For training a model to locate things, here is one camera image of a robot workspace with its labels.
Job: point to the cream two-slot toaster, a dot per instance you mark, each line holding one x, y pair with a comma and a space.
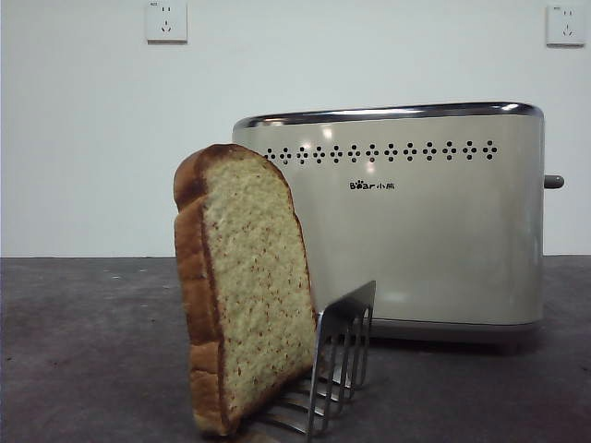
425, 240

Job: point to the white wall socket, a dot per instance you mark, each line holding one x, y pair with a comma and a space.
565, 27
167, 23

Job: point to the brown-crusted bread slice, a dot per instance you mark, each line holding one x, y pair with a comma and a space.
254, 277

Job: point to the grey toaster lever knob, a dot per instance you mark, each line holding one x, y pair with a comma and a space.
555, 182

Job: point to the stainless steel toast rack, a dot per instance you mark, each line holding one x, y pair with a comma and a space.
351, 302

